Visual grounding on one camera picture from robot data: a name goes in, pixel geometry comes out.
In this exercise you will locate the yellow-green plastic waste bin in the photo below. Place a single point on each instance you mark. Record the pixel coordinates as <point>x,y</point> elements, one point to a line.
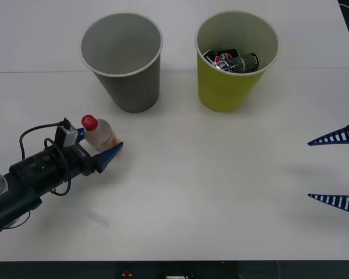
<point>221,90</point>

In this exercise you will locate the dark grey speckled can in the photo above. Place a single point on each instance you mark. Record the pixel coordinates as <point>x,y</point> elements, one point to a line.
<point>245,62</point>

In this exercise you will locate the grey plastic waste bin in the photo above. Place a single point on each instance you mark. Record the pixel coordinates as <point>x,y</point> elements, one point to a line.
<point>133,90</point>

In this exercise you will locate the red round button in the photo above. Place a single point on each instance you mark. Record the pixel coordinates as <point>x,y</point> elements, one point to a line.
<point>126,273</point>

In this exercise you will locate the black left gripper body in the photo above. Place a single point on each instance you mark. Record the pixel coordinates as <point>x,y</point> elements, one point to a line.
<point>83,162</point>

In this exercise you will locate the black can with round logo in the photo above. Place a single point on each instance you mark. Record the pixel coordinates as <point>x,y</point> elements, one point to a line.
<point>221,58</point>

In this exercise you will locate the silver and black left arm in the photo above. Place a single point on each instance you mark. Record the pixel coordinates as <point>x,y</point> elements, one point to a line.
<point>32,170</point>

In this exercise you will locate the clear bottle with red cap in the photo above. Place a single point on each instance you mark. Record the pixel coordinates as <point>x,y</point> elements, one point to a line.
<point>100,133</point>

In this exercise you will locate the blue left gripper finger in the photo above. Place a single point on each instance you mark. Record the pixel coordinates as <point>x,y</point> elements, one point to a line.
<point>109,155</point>
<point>80,133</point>

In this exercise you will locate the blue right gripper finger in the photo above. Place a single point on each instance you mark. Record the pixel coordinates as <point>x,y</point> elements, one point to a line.
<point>337,201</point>
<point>337,136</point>

